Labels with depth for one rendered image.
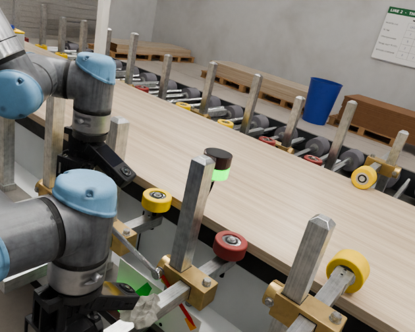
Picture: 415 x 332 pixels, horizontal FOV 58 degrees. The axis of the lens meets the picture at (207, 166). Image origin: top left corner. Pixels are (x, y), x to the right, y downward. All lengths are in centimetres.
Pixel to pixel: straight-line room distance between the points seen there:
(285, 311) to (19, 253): 45
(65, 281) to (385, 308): 66
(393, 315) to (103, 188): 67
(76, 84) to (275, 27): 826
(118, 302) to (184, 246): 23
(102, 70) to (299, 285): 52
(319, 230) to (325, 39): 782
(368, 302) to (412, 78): 707
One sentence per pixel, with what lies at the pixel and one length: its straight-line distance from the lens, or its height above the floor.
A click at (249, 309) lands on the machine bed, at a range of 106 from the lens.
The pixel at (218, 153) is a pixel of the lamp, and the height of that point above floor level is 113.
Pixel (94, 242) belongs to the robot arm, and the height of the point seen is 111.
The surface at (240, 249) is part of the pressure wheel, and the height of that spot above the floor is 91.
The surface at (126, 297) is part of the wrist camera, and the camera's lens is 63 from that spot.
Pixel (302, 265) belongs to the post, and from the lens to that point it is 66.
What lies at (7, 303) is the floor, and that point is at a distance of 201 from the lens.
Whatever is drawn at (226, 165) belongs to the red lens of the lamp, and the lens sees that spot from 74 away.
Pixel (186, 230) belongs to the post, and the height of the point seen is 97.
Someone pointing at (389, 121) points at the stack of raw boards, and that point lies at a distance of 660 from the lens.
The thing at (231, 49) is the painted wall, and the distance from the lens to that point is 950.
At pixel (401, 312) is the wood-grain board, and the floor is 90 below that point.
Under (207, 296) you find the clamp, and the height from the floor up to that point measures 85.
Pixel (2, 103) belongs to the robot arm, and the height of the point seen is 120.
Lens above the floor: 139
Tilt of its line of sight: 22 degrees down
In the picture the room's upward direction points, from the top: 13 degrees clockwise
